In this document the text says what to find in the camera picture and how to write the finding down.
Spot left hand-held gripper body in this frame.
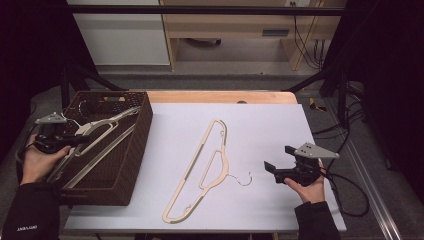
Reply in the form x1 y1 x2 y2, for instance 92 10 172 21
33 112 73 154

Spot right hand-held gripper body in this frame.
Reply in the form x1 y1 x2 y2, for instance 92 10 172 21
274 142 340 187

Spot beige clothes hanger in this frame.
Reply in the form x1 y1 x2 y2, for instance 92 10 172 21
46 105 143 190
162 117 253 224

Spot brown woven basket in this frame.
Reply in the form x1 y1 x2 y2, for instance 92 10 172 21
15 90 154 207

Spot person's right hand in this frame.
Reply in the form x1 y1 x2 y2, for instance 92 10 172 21
283 161 327 204

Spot person's left hand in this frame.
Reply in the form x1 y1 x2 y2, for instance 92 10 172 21
20 134 73 186

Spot white table cover sheet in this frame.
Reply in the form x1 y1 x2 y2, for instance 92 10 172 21
64 102 348 233

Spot black metal stand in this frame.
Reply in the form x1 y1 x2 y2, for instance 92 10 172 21
59 63 129 113
283 63 351 129

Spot yellow and black tool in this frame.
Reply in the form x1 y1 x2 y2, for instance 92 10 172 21
308 97 328 113

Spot dark curtain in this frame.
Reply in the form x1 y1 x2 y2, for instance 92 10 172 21
0 0 98 163
321 0 424 204

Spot white cabinet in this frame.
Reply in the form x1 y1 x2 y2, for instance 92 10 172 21
66 0 171 67

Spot grey desk plate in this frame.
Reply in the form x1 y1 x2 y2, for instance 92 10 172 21
261 28 290 38

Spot light wooden desk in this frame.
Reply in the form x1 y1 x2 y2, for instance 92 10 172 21
159 0 348 72

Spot black floor cables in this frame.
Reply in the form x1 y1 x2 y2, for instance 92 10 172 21
313 83 368 151

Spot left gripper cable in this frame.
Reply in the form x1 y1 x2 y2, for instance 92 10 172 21
15 124 38 165

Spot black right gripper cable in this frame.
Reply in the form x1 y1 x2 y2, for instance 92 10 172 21
319 166 370 218

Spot aluminium rail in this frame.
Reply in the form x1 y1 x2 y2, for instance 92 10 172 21
324 99 404 240

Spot black hanging cables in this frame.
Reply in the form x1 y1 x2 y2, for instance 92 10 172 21
290 1 326 71

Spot black horizontal frame bar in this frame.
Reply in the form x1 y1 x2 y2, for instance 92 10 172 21
66 4 346 17

